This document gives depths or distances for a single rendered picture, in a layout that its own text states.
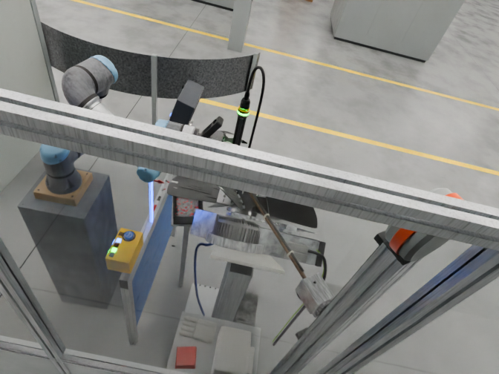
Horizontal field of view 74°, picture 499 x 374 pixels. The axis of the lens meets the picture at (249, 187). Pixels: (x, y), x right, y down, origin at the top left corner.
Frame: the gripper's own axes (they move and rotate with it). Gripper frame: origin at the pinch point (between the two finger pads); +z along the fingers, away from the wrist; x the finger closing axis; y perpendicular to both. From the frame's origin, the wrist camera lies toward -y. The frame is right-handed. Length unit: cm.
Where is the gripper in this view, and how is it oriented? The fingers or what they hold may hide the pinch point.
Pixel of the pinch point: (243, 144)
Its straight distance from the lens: 132.2
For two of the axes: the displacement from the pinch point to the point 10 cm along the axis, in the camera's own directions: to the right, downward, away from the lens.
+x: -1.2, 7.0, -7.0
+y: -2.0, 6.8, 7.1
